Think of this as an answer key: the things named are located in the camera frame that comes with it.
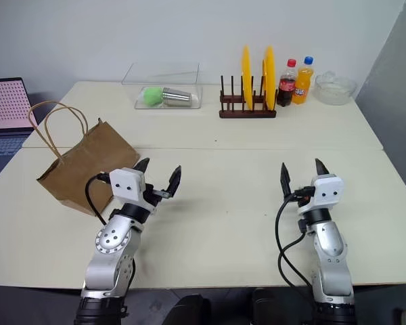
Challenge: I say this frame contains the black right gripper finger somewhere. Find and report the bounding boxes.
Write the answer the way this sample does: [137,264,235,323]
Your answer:
[313,157,330,177]
[279,162,294,201]

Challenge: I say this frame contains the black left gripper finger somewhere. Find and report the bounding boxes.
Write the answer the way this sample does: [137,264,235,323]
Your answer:
[132,157,151,174]
[160,165,183,199]

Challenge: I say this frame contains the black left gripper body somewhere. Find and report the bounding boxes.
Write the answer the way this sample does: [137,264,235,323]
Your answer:
[140,183,171,215]

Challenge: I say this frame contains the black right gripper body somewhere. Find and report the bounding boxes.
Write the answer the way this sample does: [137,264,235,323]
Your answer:
[290,185,316,207]

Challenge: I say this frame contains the green fuzzy ball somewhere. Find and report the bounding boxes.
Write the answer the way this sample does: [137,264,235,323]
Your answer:
[142,86,164,108]

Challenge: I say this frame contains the dark wooden dish rack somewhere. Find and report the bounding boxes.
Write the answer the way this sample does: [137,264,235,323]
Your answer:
[218,74,279,120]

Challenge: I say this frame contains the stainless steel cup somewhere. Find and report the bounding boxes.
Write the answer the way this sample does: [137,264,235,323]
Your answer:
[160,86,194,108]

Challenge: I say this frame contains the clear glass bowl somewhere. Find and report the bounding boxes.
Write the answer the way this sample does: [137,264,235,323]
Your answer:
[313,70,358,107]

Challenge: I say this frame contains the orange soda bottle blue cap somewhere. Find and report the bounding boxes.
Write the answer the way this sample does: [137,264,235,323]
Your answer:
[291,56,315,106]

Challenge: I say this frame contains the clear plastic box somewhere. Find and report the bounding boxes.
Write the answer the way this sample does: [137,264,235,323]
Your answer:
[122,61,204,110]

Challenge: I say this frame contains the cola bottle with red cap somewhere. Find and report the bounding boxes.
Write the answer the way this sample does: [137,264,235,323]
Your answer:
[276,58,298,108]

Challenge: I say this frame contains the yellow plate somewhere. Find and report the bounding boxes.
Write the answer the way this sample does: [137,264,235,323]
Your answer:
[261,45,277,110]
[240,44,254,112]

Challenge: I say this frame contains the open laptop computer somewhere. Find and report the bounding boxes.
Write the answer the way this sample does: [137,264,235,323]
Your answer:
[0,77,39,181]

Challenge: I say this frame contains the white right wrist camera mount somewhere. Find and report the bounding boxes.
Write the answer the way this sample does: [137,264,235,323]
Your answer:
[296,174,345,215]

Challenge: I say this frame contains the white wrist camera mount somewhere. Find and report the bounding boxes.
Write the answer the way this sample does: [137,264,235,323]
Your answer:
[108,167,147,204]
[296,174,345,215]

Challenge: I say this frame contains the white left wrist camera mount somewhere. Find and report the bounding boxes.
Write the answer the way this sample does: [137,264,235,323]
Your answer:
[108,167,147,204]

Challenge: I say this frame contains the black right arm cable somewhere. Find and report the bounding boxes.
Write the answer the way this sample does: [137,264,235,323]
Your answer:
[275,189,321,299]

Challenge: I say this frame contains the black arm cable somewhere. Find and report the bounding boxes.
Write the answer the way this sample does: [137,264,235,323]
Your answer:
[85,172,110,226]
[275,189,321,299]

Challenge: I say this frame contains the brown paper bag with handles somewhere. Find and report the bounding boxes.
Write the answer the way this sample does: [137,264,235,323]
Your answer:
[27,101,141,218]

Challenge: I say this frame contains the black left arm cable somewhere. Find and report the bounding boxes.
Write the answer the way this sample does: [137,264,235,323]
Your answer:
[85,172,110,226]

